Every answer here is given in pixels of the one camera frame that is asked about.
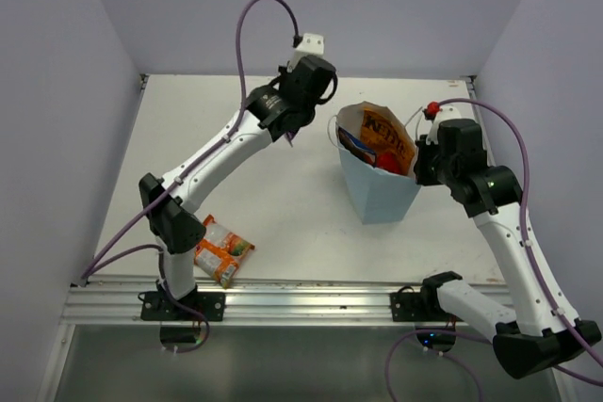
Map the red gummy candy bag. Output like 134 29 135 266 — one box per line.
375 153 403 175

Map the light blue paper bag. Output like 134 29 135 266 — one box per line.
327 102 419 225

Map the yellow Kettle chips bag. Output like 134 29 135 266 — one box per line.
360 108 416 175

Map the orange snack packet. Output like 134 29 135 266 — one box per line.
194 215 255 289

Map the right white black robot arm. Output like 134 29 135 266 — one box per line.
415 118 602 378

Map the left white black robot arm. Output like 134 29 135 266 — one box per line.
139 56 337 320

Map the red emergency knob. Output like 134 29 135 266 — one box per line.
423 102 441 121

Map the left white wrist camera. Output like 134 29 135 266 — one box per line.
289 33 325 68

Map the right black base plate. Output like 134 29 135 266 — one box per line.
389 285 461 323

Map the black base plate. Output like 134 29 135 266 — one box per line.
389 285 461 323
138 290 226 322

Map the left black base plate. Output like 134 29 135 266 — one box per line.
138 290 226 322

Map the aluminium mounting rail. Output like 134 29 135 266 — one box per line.
59 277 402 327

